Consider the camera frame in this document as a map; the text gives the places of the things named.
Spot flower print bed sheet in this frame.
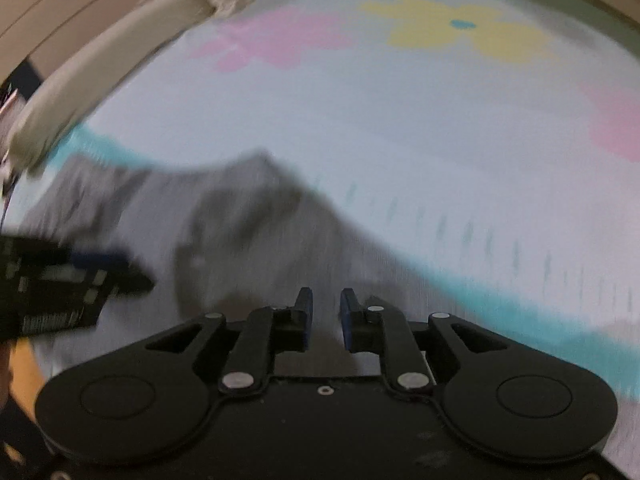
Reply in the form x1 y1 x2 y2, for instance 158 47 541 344
10 0 640 480

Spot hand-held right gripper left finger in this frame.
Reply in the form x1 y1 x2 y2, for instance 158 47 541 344
145 287 314 395

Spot wooden bed frame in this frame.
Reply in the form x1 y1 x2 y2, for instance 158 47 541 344
0 0 201 61

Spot grey pants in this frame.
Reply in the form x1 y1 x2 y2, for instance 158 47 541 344
20 149 431 366

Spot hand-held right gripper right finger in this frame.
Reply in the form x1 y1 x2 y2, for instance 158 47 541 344
339 287 512 395

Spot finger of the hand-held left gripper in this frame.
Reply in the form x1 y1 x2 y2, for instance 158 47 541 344
69 246 157 297

